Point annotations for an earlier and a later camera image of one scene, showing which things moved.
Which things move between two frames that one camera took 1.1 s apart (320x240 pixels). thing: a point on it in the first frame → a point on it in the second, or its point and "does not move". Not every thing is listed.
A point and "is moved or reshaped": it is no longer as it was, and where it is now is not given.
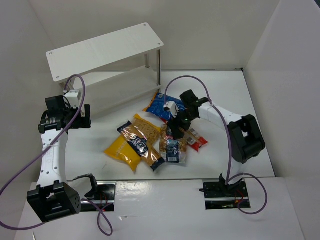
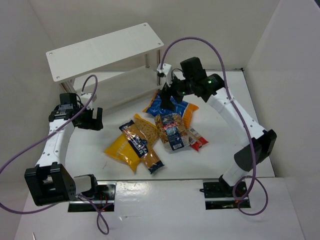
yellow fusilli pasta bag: x=121 y=150 does not move
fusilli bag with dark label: x=172 y=150 is moved or reshaped
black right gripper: x=178 y=122 → x=169 y=91
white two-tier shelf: x=116 y=67 does not move
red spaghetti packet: x=196 y=144 does not move
